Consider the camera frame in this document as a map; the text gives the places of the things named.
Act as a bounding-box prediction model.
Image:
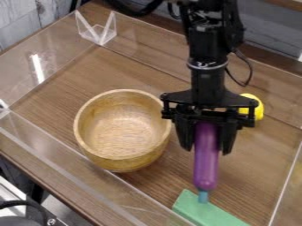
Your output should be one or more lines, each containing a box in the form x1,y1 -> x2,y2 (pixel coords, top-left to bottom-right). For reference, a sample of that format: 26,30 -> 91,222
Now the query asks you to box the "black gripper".
159,68 -> 261,156

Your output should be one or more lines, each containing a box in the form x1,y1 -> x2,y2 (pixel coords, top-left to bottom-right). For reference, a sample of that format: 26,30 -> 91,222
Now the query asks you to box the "purple toy eggplant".
194,123 -> 219,203

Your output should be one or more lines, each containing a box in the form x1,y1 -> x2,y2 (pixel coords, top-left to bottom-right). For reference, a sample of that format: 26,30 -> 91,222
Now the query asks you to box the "brown wooden bowl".
74,89 -> 171,172

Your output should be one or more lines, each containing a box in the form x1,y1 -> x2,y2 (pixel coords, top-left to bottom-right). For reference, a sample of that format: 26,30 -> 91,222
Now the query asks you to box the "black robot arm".
106,0 -> 258,154

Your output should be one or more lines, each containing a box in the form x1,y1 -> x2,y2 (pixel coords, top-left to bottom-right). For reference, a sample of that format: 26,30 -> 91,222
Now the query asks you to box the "yellow toy lemon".
237,93 -> 266,122

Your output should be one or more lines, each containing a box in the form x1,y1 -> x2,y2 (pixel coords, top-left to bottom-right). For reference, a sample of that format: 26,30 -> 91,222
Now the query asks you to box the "green block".
173,190 -> 250,226

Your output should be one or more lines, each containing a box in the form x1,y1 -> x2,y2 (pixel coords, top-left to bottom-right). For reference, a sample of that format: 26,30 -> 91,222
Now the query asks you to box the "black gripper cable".
225,49 -> 254,88

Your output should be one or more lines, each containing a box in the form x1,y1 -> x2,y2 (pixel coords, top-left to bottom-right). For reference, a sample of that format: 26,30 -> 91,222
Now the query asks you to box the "clear acrylic enclosure wall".
0,8 -> 302,226

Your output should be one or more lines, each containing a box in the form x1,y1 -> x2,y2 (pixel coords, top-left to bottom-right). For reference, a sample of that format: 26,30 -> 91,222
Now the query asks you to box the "clear acrylic corner bracket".
75,11 -> 117,46

